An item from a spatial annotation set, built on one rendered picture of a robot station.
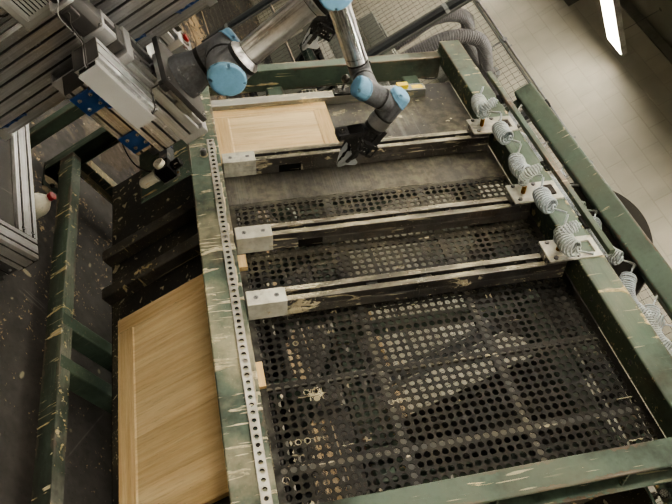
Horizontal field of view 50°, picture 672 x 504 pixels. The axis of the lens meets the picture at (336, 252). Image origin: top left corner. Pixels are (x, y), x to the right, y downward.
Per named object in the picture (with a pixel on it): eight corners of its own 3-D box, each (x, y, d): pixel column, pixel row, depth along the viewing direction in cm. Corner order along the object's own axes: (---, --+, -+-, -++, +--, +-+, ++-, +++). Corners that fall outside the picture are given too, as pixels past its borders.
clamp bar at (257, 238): (234, 238, 254) (230, 185, 237) (546, 201, 275) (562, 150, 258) (238, 258, 247) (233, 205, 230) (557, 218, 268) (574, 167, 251)
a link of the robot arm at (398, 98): (390, 79, 240) (409, 90, 244) (370, 103, 246) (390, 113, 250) (394, 93, 234) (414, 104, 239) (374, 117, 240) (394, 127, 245)
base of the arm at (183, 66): (171, 78, 226) (197, 61, 224) (164, 48, 235) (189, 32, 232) (199, 106, 238) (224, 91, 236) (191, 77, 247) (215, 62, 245)
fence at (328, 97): (211, 108, 311) (210, 100, 308) (421, 90, 328) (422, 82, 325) (212, 114, 307) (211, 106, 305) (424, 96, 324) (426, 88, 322)
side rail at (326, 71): (207, 89, 332) (205, 68, 325) (434, 70, 352) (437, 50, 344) (208, 96, 328) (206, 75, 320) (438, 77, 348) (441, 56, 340)
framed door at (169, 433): (121, 323, 283) (117, 321, 282) (237, 258, 272) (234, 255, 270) (123, 546, 221) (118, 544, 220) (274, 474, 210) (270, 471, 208)
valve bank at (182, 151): (116, 106, 300) (162, 76, 295) (138, 129, 310) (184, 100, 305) (116, 181, 266) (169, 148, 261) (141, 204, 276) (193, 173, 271)
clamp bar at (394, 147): (222, 165, 283) (217, 113, 266) (504, 136, 304) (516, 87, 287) (224, 181, 276) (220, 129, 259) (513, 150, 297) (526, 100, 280)
